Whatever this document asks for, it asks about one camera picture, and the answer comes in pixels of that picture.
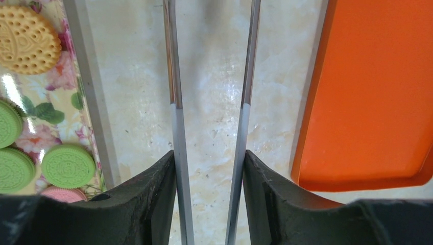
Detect pink cookie front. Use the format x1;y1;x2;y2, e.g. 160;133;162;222
40;186;87;203

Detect yellow cookie right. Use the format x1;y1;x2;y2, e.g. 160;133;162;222
1;6;62;75

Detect metal tongs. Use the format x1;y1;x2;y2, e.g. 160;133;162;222
163;0;261;244

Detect green cookie middle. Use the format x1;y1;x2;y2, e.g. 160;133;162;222
1;100;23;149

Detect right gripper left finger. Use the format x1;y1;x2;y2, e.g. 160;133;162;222
1;151;176;244

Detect green cookie lower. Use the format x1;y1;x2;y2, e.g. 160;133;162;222
1;148;35;194

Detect green cookie right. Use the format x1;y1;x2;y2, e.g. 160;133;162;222
41;144;96;189

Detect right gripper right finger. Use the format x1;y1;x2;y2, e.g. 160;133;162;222
243;151;432;244

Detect floral serving tray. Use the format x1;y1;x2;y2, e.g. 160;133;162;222
1;1;107;200

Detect green cookie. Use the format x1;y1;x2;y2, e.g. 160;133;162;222
1;100;23;149
1;148;35;194
41;144;96;189

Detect orange box lid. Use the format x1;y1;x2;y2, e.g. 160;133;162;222
291;1;432;192

